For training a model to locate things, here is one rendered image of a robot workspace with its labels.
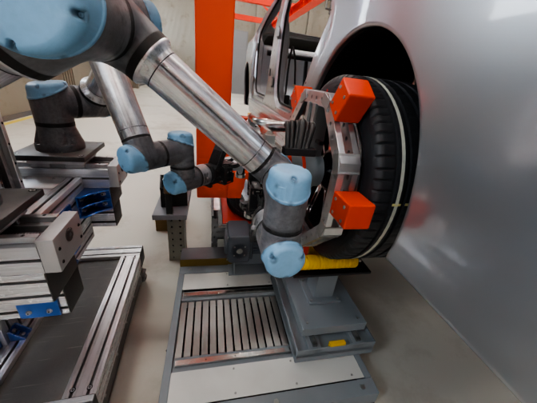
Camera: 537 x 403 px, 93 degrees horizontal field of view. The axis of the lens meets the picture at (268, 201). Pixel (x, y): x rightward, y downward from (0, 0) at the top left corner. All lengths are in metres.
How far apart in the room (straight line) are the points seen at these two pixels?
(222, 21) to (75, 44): 0.96
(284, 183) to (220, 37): 0.97
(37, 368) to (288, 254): 0.99
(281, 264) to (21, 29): 0.43
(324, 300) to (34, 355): 1.11
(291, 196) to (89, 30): 0.32
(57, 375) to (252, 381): 0.66
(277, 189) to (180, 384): 0.95
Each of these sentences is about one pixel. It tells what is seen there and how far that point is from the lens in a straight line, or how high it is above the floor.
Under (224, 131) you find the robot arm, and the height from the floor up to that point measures 1.04.
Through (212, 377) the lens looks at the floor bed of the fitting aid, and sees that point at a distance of 1.22.
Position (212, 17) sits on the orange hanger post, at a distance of 1.30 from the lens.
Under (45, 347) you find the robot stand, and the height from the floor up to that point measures 0.21.
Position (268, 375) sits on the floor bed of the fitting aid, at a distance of 1.23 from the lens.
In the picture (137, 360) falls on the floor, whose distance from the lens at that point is 1.40.
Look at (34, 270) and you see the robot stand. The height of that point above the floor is 0.69.
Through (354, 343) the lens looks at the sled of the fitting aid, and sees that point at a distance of 1.29.
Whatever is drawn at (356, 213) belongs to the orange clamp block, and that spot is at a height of 0.86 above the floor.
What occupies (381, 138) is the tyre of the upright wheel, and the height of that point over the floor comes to 1.03.
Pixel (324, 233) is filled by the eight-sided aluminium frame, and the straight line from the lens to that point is 0.78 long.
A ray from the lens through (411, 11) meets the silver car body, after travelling 0.80.
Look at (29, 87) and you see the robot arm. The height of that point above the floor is 1.03.
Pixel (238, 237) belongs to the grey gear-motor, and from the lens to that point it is 1.31.
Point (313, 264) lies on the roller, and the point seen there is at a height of 0.52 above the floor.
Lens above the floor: 1.14
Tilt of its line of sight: 26 degrees down
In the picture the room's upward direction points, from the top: 7 degrees clockwise
